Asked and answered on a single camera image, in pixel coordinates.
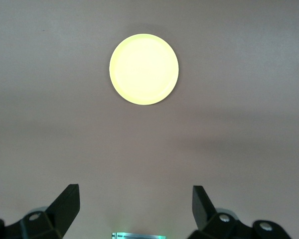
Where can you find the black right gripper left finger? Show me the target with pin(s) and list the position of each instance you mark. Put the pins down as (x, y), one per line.
(57, 214)

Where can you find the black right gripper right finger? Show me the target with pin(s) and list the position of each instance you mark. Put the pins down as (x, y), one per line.
(206, 219)

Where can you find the yellow round plate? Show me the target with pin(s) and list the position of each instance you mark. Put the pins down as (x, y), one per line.
(144, 69)

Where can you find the brown table cover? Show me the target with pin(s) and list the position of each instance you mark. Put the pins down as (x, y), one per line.
(149, 149)

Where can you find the aluminium right arm base plate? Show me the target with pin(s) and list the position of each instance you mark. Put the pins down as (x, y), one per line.
(139, 236)

